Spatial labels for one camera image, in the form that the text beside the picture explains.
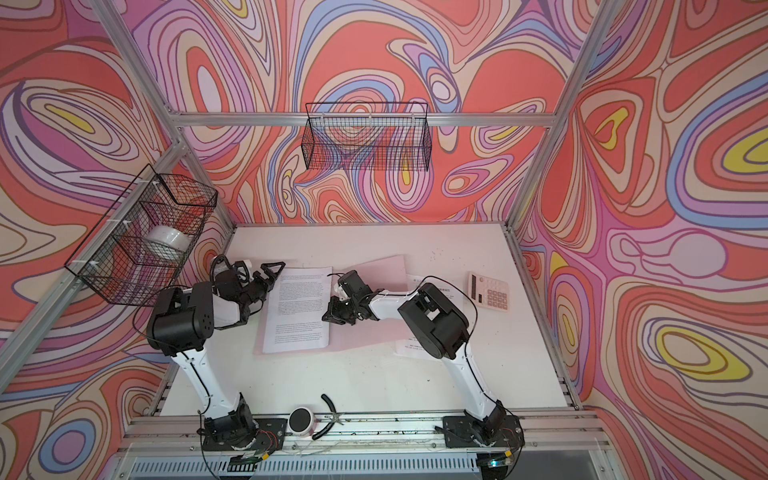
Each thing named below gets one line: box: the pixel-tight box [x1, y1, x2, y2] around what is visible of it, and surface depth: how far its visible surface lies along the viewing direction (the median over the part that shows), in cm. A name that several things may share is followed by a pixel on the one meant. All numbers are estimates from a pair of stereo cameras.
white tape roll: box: [145, 225, 194, 252], surface depth 76 cm
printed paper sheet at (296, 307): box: [263, 266, 332, 354], surface depth 96 cm
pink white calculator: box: [467, 271, 510, 312], surface depth 100 cm
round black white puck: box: [288, 406, 314, 436], surface depth 73 cm
